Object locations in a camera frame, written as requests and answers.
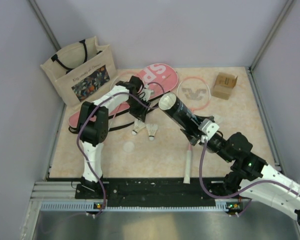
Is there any translucent tube lid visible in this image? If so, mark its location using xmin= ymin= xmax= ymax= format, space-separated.
xmin=123 ymin=141 xmax=135 ymax=153

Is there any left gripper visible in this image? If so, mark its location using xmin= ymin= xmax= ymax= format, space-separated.
xmin=126 ymin=96 xmax=151 ymax=123

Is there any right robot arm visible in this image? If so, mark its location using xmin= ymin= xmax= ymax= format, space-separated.
xmin=177 ymin=114 xmax=300 ymax=226

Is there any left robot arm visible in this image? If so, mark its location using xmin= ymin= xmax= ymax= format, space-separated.
xmin=76 ymin=76 xmax=150 ymax=199

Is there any black shuttlecock tube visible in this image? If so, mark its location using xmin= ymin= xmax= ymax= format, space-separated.
xmin=158 ymin=92 xmax=205 ymax=136

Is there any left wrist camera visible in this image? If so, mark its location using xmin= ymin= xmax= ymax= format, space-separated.
xmin=139 ymin=84 xmax=155 ymax=101

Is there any beige floral tote bag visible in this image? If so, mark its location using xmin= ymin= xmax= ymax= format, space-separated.
xmin=40 ymin=36 xmax=117 ymax=107

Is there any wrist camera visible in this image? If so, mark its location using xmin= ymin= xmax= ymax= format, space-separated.
xmin=139 ymin=84 xmax=155 ymax=101
xmin=198 ymin=118 xmax=220 ymax=143

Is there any pink racket on cover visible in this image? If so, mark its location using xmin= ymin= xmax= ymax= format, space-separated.
xmin=109 ymin=71 xmax=143 ymax=94

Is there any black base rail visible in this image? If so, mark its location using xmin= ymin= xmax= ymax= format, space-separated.
xmin=72 ymin=176 xmax=246 ymax=208

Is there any pink racket cover bag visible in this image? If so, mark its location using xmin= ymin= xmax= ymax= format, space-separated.
xmin=67 ymin=62 xmax=179 ymax=127

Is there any small cardboard box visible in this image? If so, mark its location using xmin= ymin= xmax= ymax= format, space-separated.
xmin=211 ymin=72 xmax=238 ymax=100

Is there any pink racket right side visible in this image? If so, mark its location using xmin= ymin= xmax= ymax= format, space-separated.
xmin=176 ymin=76 xmax=211 ymax=184

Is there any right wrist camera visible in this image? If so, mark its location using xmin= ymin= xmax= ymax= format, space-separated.
xmin=198 ymin=118 xmax=220 ymax=143

